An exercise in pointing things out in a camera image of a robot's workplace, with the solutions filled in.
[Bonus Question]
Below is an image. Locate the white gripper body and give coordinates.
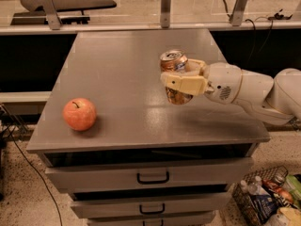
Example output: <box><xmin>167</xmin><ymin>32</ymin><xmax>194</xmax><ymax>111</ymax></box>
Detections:
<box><xmin>203</xmin><ymin>62</ymin><xmax>242</xmax><ymax>105</ymax></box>

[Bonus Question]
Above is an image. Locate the right metal bracket post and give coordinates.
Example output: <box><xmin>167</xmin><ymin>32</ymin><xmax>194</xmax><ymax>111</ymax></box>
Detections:
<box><xmin>230</xmin><ymin>0</ymin><xmax>247</xmax><ymax>26</ymax></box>

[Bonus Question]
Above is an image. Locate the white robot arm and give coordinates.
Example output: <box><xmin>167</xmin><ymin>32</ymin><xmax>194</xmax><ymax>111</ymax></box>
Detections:
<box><xmin>161</xmin><ymin>59</ymin><xmax>301</xmax><ymax>125</ymax></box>

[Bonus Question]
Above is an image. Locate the black office chair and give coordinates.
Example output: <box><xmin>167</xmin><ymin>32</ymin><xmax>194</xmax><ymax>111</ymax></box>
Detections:
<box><xmin>10</xmin><ymin>0</ymin><xmax>117</xmax><ymax>25</ymax></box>

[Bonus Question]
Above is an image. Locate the left metal bracket post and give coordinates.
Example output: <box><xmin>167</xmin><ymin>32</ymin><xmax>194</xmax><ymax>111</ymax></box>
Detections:
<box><xmin>39</xmin><ymin>0</ymin><xmax>61</xmax><ymax>30</ymax></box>

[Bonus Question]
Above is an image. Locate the middle grey drawer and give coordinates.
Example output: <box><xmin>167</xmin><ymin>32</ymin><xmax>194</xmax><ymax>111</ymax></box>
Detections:
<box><xmin>71</xmin><ymin>192</ymin><xmax>230</xmax><ymax>218</ymax></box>

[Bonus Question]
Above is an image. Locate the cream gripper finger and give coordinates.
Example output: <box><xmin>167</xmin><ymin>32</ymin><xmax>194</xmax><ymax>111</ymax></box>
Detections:
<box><xmin>160</xmin><ymin>72</ymin><xmax>208</xmax><ymax>96</ymax></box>
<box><xmin>187</xmin><ymin>58</ymin><xmax>207</xmax><ymax>75</ymax></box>

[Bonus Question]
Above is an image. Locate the grey drawer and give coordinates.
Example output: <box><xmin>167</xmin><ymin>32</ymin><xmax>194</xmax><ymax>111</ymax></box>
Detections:
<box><xmin>46</xmin><ymin>157</ymin><xmax>253</xmax><ymax>193</ymax></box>
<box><xmin>71</xmin><ymin>192</ymin><xmax>230</xmax><ymax>218</ymax></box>
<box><xmin>87</xmin><ymin>211</ymin><xmax>215</xmax><ymax>226</ymax></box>

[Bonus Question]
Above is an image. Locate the black cable at right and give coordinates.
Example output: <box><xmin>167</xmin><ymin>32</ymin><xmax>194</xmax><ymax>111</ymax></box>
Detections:
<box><xmin>219</xmin><ymin>0</ymin><xmax>287</xmax><ymax>68</ymax></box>

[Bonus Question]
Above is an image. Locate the clear plastic water bottle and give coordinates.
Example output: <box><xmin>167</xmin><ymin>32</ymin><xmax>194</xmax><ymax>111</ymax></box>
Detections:
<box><xmin>247</xmin><ymin>176</ymin><xmax>268</xmax><ymax>195</ymax></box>

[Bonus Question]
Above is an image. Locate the bottom grey drawer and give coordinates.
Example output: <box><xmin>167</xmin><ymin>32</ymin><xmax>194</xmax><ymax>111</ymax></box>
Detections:
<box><xmin>87</xmin><ymin>211</ymin><xmax>215</xmax><ymax>226</ymax></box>

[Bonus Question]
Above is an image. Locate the grey drawer cabinet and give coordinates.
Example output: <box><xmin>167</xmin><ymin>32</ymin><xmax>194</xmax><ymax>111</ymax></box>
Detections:
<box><xmin>26</xmin><ymin>28</ymin><xmax>272</xmax><ymax>226</ymax></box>

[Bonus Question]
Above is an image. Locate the metal bracket post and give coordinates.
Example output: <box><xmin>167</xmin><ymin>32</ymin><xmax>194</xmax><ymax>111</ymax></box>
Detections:
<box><xmin>230</xmin><ymin>0</ymin><xmax>247</xmax><ymax>26</ymax></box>
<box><xmin>160</xmin><ymin>0</ymin><xmax>171</xmax><ymax>28</ymax></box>
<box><xmin>39</xmin><ymin>0</ymin><xmax>61</xmax><ymax>30</ymax></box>

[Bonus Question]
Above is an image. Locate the middle metal bracket post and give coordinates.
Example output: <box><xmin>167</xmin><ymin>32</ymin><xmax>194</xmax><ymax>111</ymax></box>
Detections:
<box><xmin>160</xmin><ymin>0</ymin><xmax>171</xmax><ymax>28</ymax></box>

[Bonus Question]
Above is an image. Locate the green snack bag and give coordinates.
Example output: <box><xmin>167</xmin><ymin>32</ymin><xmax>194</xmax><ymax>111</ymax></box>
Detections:
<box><xmin>283</xmin><ymin>174</ymin><xmax>301</xmax><ymax>206</ymax></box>

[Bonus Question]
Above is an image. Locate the top grey drawer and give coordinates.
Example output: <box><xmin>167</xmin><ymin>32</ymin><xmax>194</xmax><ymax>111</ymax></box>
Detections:
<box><xmin>46</xmin><ymin>157</ymin><xmax>253</xmax><ymax>193</ymax></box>

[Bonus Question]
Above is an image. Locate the red apple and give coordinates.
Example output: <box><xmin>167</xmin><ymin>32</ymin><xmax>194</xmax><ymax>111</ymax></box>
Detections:
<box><xmin>62</xmin><ymin>98</ymin><xmax>97</xmax><ymax>131</ymax></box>

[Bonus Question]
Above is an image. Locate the black floor cable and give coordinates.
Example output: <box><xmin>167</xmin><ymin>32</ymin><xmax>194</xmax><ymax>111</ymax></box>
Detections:
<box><xmin>3</xmin><ymin>122</ymin><xmax>64</xmax><ymax>226</ymax></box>

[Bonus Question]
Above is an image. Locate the orange soda can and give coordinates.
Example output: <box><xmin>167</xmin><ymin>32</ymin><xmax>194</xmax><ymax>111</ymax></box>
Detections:
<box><xmin>160</xmin><ymin>49</ymin><xmax>193</xmax><ymax>105</ymax></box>

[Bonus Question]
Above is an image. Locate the wire mesh basket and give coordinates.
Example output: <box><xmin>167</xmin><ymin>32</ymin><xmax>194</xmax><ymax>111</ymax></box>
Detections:
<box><xmin>232</xmin><ymin>166</ymin><xmax>297</xmax><ymax>226</ymax></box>

